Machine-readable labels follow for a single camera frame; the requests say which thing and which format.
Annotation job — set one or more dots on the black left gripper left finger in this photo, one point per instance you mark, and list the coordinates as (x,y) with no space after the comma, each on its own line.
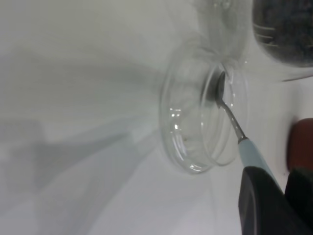
(264,210)

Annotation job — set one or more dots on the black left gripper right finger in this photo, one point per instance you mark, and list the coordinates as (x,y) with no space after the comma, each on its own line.
(302,188)

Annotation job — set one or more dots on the red ceramic mug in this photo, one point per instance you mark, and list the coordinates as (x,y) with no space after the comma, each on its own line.
(302,144)

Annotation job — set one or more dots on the clear glass lid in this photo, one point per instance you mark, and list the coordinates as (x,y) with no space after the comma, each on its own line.
(176,147)

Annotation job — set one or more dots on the dark coffee beans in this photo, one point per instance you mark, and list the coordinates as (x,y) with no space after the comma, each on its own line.
(288,36)

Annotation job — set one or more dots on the clear glass cup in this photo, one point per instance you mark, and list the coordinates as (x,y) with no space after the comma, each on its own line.
(220,24)

